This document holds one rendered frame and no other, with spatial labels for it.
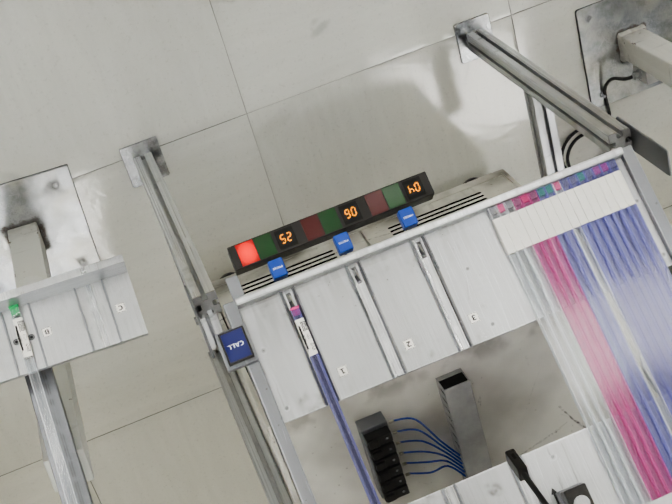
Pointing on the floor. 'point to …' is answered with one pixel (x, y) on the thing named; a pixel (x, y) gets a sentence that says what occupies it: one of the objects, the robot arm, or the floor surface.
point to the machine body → (422, 383)
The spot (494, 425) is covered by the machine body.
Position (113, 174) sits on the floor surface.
